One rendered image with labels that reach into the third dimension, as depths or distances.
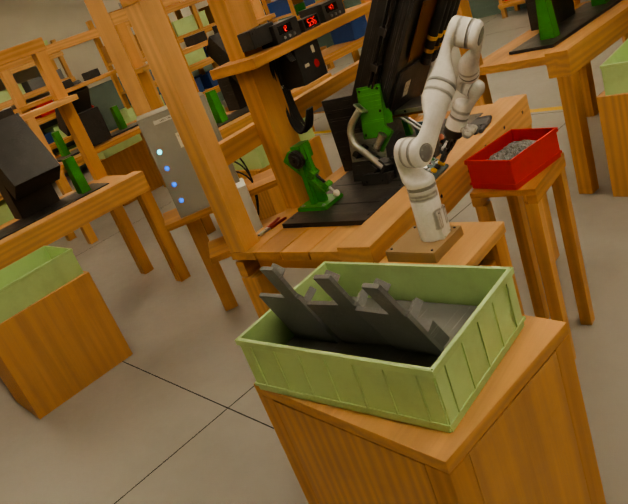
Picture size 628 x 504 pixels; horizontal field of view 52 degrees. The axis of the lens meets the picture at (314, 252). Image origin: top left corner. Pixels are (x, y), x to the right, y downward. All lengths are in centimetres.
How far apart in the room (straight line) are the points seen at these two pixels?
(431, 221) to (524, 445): 74
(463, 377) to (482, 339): 11
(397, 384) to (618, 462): 118
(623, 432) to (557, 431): 81
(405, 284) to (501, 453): 54
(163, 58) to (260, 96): 47
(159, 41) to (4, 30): 1029
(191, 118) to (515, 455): 156
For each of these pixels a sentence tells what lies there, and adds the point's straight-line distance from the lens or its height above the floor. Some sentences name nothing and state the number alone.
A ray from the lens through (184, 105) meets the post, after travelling 241.
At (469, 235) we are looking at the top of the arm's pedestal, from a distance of 212.
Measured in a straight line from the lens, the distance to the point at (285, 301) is 169.
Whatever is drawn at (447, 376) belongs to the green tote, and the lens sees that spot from 141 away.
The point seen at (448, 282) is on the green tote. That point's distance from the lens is 175.
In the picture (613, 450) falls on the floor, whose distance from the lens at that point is 251.
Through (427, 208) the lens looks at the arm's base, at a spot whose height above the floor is 100.
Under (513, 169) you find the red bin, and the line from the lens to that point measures 248.
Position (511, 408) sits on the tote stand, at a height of 74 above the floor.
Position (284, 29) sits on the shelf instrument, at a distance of 272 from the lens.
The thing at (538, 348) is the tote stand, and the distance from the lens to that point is 164.
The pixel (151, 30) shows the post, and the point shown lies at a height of 175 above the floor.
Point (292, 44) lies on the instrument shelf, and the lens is 269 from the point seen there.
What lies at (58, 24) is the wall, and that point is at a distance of 1297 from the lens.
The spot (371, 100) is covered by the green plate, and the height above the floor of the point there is 122.
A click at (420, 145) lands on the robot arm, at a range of 195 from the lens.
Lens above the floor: 174
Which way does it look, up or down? 22 degrees down
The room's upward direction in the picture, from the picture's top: 21 degrees counter-clockwise
